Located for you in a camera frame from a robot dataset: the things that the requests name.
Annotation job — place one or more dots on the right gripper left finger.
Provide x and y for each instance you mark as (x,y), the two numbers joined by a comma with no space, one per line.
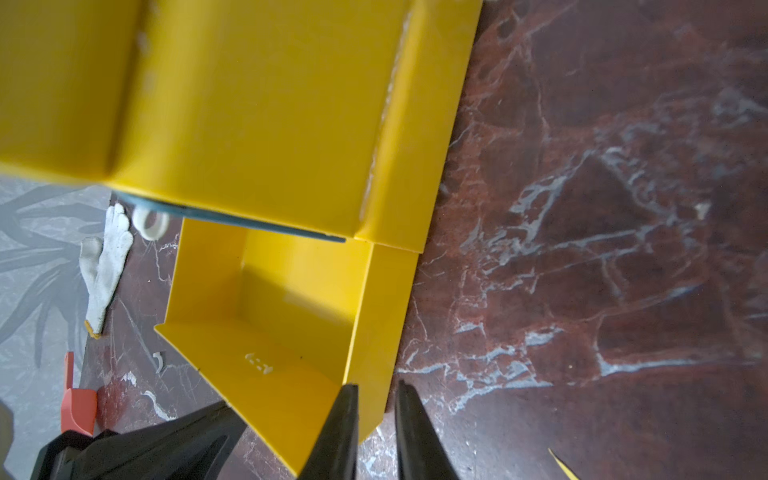
(334,454)

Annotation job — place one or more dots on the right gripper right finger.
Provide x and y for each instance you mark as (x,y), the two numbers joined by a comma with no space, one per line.
(420,453)

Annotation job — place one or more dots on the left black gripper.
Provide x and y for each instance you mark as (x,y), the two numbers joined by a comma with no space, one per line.
(195,446)

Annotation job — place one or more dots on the yellow drawer cabinet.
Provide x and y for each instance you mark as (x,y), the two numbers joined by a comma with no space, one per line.
(331,117)

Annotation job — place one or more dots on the white work glove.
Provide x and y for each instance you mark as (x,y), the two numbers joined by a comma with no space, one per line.
(102,262)

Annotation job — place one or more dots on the red plastic scoop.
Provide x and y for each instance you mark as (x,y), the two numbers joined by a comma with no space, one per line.
(79,406)

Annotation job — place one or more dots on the yellow bottom drawer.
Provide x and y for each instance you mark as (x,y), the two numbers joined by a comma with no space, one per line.
(277,324)

